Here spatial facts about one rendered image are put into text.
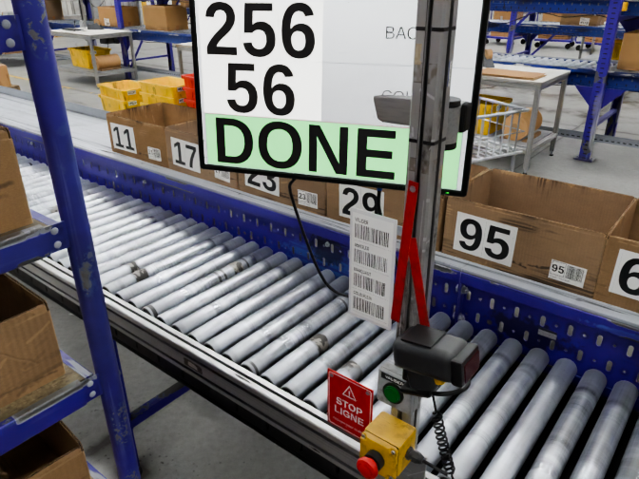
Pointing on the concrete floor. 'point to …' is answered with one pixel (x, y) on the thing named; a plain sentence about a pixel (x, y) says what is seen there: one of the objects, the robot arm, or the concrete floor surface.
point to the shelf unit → (86, 381)
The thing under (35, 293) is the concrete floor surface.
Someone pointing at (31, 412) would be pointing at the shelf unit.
